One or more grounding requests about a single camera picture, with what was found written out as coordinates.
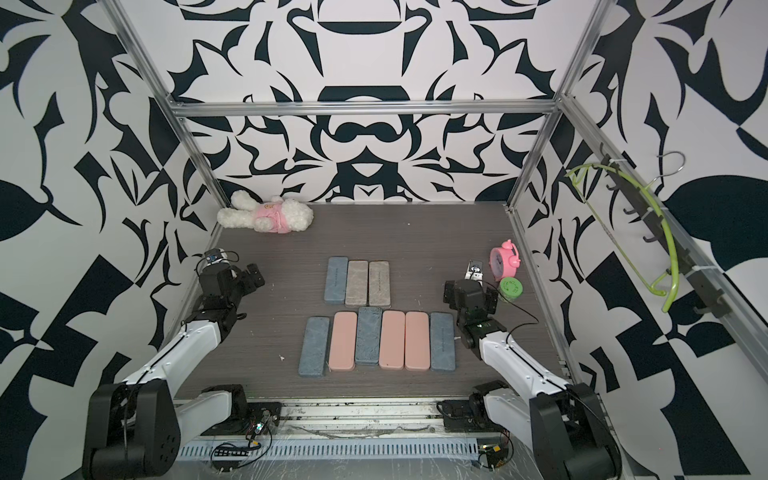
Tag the black wall hook rail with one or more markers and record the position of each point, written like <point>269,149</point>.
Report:
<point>646,207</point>

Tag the mint case with white sunglasses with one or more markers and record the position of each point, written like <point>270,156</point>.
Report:
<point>369,323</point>

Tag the grey-green case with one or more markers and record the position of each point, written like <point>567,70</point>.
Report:
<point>336,281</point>

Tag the grey case with black sunglasses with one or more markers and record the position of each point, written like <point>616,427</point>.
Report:
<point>357,283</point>

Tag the white slotted cable duct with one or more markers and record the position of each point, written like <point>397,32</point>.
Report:
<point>455,448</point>

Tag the pink case with red glasses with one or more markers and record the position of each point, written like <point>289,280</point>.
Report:
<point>343,342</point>

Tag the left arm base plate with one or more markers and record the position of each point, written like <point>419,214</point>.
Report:
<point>252,419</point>

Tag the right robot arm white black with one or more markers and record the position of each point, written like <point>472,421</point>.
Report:
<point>561,423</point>

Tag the pink alarm clock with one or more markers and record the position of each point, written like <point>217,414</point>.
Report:
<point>504,260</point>

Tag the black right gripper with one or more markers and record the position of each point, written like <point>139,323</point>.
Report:
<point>450,293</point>

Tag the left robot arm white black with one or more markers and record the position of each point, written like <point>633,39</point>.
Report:
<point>147,455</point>

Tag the white plush toy pink outfit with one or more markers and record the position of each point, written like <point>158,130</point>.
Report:
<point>280,216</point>

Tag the beige case with yellow glasses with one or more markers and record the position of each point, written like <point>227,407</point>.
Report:
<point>379,288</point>

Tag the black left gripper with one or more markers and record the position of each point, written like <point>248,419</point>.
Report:
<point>248,282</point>

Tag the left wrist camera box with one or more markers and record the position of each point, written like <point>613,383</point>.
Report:
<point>213,257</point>

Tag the green clothes hanger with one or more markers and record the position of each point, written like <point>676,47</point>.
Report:
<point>614,259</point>

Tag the green lidded jar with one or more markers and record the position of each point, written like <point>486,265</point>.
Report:
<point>510,288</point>

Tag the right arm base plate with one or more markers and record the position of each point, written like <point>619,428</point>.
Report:
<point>464,416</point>

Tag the aluminium front rail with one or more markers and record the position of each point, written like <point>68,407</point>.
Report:
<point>365,417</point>

